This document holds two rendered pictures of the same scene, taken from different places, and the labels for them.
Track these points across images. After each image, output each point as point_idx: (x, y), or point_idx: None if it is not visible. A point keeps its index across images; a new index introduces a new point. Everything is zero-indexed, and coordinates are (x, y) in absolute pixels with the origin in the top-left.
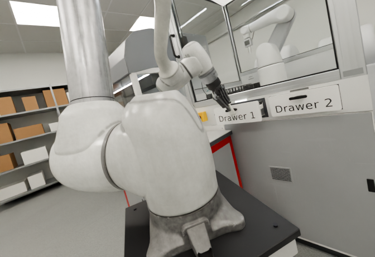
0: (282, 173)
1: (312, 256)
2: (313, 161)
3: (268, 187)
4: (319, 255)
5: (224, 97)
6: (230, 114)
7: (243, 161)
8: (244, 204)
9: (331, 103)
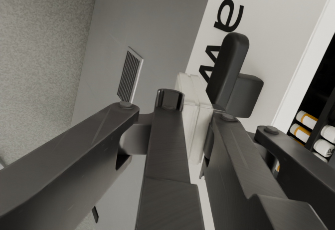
0: (127, 85)
1: (71, 52)
2: (123, 171)
3: (124, 26)
4: (78, 60)
5: (217, 206)
6: (176, 81)
7: None
8: None
9: None
